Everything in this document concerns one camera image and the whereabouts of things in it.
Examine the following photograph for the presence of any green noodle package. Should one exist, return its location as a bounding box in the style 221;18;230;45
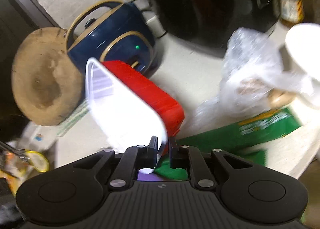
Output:
176;108;302;153
152;148;267;181

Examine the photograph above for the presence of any white red plastic box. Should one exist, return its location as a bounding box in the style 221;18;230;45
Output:
85;58;184;159

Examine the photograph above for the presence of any clear plastic bag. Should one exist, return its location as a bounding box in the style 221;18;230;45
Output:
193;27;301;125

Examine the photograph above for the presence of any white paper bowl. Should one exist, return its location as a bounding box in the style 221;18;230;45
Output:
285;23;319;109

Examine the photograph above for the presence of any white soap box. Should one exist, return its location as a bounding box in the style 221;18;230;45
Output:
17;122;59;152

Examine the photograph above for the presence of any yellow rim sink strainer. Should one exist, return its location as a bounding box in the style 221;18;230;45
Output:
25;150;49;173

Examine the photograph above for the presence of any round wooden cutting board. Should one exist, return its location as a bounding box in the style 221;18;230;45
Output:
11;27;84;126

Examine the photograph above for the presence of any steel faucet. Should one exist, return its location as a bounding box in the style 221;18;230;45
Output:
0;141;30;161

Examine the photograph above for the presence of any blue rice cooker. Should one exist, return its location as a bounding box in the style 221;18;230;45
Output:
65;0;158;74

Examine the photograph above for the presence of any black rice cooker open lid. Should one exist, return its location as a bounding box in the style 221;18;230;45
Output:
150;0;278;48

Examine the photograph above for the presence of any orange lid pickle jar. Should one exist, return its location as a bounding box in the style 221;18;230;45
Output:
279;0;305;27

